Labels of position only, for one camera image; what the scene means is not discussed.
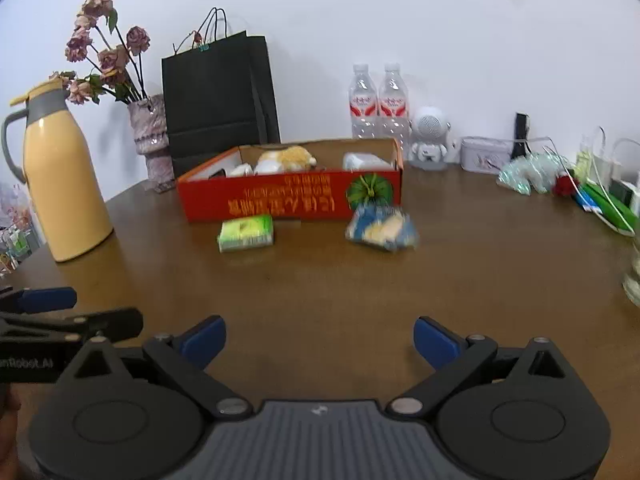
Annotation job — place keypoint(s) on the black flashlight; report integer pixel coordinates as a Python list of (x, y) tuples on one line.
[(521, 127)]

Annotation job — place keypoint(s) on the small dark flat object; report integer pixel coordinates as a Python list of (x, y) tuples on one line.
[(165, 188)]

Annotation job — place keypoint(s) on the clear water bottle red label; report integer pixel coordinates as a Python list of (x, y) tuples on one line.
[(394, 110), (362, 110)]

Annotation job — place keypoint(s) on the colourful printed sheet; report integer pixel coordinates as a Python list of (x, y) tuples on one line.
[(15, 235)]

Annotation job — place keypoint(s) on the blue snack packet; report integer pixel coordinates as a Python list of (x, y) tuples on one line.
[(382, 230)]

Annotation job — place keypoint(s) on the black paper bag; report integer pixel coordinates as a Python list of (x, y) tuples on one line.
[(215, 100)]

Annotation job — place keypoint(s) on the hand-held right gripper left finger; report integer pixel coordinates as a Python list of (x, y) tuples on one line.
[(202, 342)]

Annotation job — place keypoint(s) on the green flat package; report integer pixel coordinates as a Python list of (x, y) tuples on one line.
[(602, 200)]

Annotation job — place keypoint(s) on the green tissue pack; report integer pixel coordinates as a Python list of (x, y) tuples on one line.
[(245, 232)]

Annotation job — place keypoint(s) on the white robot speaker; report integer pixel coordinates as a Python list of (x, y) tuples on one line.
[(431, 130)]

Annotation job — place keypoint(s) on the yellow thermos jug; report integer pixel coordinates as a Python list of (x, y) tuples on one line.
[(65, 185)]

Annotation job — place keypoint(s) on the small red rose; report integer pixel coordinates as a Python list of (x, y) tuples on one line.
[(565, 186)]

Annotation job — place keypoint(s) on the white wet wipes pack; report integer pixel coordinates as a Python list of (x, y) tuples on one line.
[(365, 161)]

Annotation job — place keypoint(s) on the white tin box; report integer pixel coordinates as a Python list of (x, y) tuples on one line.
[(485, 155)]

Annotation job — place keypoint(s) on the small spray bottle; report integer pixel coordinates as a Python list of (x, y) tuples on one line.
[(582, 162)]

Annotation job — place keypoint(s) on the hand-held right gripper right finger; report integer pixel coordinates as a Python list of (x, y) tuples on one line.
[(435, 342)]

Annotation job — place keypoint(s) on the white charger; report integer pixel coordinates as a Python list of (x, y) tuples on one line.
[(607, 167)]

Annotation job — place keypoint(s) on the dried pink roses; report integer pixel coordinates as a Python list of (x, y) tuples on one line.
[(107, 57)]

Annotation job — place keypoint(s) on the red cardboard box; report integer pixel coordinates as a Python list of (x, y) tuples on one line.
[(280, 200)]

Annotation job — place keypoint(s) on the white and tan plush sheep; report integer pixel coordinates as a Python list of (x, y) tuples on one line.
[(287, 157)]

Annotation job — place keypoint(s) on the clear glass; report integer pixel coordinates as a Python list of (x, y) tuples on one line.
[(632, 280)]

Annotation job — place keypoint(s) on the pale green plastic bag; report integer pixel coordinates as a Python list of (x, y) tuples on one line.
[(530, 172)]

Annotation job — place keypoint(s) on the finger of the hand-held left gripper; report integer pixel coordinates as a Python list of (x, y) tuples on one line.
[(45, 300), (110, 322)]

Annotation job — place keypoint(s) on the mottled pink vase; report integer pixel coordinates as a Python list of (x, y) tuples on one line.
[(150, 135)]

